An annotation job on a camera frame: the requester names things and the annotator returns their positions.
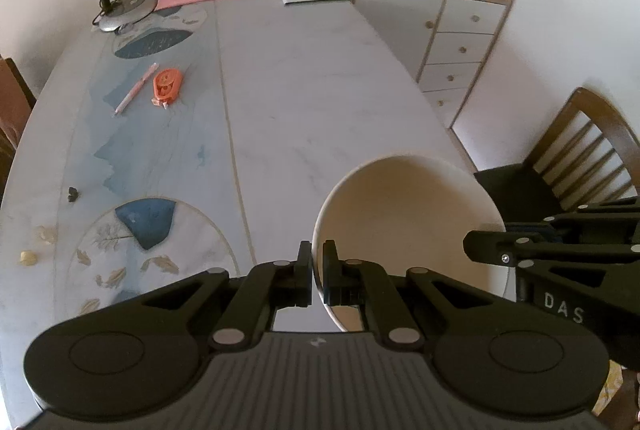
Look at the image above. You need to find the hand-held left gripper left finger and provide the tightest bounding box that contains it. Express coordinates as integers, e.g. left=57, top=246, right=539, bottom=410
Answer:
left=142, top=240, right=315, bottom=352

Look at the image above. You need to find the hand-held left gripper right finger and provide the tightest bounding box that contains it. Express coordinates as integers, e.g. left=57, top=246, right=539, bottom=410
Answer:
left=322, top=240, right=493, bottom=352

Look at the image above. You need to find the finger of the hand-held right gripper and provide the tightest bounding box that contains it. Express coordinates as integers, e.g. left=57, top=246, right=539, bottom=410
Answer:
left=545, top=197, right=640, bottom=238
left=462, top=230, right=640, bottom=269

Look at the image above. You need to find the cream bowl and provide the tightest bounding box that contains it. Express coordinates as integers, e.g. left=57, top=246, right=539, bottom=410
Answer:
left=311, top=155, right=508, bottom=333

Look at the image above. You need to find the wooden slatted chair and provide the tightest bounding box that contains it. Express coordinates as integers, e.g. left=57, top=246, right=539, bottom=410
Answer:
left=474, top=87, right=640, bottom=223

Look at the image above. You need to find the blue patterned table runner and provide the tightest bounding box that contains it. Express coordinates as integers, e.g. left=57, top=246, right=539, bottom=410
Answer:
left=50, top=2, right=261, bottom=336

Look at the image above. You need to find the white drawer cabinet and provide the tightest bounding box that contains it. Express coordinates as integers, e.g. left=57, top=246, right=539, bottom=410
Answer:
left=350, top=0, right=515, bottom=129

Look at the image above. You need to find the orange correction tape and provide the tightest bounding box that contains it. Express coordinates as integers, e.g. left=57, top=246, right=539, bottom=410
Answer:
left=151, top=68, right=185, bottom=111

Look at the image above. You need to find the pink pen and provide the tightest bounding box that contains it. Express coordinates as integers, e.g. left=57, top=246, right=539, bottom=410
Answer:
left=114, top=62, right=159, bottom=115

